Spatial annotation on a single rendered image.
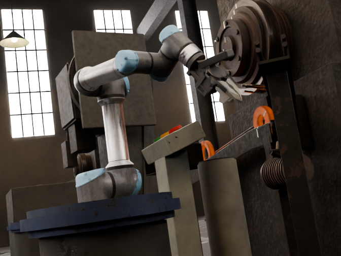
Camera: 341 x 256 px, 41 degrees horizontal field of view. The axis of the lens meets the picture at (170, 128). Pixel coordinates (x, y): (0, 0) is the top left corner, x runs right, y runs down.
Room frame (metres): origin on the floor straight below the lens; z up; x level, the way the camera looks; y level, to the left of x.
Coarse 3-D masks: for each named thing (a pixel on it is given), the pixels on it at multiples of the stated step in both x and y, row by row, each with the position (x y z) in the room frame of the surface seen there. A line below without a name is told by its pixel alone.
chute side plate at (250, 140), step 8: (264, 128) 2.13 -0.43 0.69; (248, 136) 2.28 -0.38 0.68; (256, 136) 2.21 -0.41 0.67; (264, 136) 2.14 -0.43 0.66; (232, 144) 2.45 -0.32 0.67; (240, 144) 2.37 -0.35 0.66; (248, 144) 2.30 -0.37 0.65; (256, 144) 2.22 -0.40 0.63; (224, 152) 2.56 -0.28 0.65; (232, 152) 2.47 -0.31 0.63; (240, 152) 2.39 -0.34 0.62; (192, 176) 3.05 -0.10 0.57
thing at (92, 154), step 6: (96, 138) 6.37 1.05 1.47; (96, 144) 6.37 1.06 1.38; (96, 150) 6.36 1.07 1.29; (78, 156) 6.67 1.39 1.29; (84, 156) 6.61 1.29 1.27; (90, 156) 6.67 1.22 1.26; (96, 156) 6.36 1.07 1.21; (78, 162) 6.60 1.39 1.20; (84, 162) 6.56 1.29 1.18; (90, 162) 6.62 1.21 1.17; (96, 162) 6.36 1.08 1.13; (78, 168) 6.60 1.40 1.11; (84, 168) 6.55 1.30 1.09; (90, 168) 6.61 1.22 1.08; (96, 168) 6.35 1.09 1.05
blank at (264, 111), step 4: (256, 108) 2.23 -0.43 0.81; (260, 108) 2.19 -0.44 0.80; (264, 108) 2.16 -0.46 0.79; (268, 108) 2.16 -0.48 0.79; (256, 112) 2.23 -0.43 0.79; (260, 112) 2.20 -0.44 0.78; (264, 112) 2.16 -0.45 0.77; (268, 112) 2.14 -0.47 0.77; (272, 112) 2.15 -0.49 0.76; (256, 116) 2.24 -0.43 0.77; (260, 116) 2.22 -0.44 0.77; (264, 116) 2.17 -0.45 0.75; (268, 116) 2.14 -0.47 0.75; (272, 116) 2.14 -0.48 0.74; (256, 120) 2.24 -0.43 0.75; (260, 120) 2.24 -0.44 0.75; (268, 120) 2.14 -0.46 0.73; (256, 124) 2.25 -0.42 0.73; (260, 124) 2.24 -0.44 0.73
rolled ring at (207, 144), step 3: (201, 141) 2.89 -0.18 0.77; (204, 141) 2.85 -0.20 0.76; (207, 141) 2.84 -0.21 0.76; (201, 144) 2.89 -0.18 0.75; (204, 144) 2.85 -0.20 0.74; (207, 144) 2.82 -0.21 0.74; (210, 144) 2.82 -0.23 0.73; (204, 147) 2.91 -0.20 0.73; (207, 147) 2.82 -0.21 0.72; (210, 147) 2.80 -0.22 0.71; (213, 147) 2.81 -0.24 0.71; (210, 150) 2.80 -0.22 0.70; (213, 150) 2.80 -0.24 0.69; (210, 153) 2.80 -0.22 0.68; (213, 153) 2.80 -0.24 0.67; (204, 156) 2.95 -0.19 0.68; (210, 156) 2.80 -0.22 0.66; (204, 159) 2.94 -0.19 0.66
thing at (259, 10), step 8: (248, 0) 2.08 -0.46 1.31; (232, 8) 2.23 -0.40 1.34; (256, 8) 2.03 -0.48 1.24; (264, 8) 2.03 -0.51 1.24; (264, 16) 1.99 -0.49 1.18; (272, 16) 2.02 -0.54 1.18; (264, 24) 1.99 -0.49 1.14; (272, 24) 2.00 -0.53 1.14; (264, 32) 2.00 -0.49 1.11; (272, 32) 2.00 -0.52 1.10; (272, 40) 2.00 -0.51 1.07; (272, 48) 2.01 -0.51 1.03; (264, 56) 2.04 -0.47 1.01; (272, 56) 2.03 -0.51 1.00; (256, 80) 2.14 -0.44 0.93; (240, 88) 2.29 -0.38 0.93; (248, 88) 2.22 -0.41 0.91
